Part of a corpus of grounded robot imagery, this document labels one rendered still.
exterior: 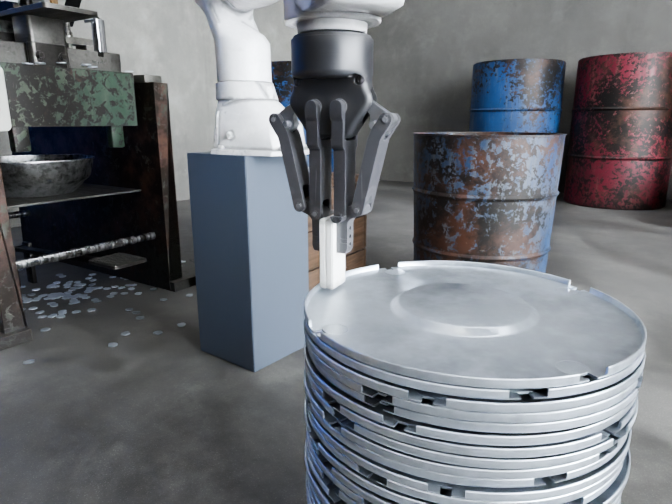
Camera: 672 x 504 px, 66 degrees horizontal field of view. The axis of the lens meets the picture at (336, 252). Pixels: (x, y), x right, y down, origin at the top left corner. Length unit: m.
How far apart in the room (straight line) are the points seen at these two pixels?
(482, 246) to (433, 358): 1.04
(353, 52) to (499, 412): 0.31
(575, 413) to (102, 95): 1.42
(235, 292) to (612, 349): 0.80
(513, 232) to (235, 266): 0.73
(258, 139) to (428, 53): 3.53
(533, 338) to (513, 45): 3.89
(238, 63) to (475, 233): 0.73
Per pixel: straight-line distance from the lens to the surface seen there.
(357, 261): 1.65
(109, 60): 1.72
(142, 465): 0.91
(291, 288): 1.15
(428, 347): 0.40
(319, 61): 0.47
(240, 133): 1.05
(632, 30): 4.14
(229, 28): 1.11
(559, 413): 0.38
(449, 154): 1.39
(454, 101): 4.37
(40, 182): 1.61
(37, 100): 1.50
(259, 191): 1.04
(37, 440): 1.04
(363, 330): 0.43
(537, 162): 1.42
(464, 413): 0.37
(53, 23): 1.62
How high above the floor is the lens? 0.52
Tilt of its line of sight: 14 degrees down
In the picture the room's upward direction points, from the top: straight up
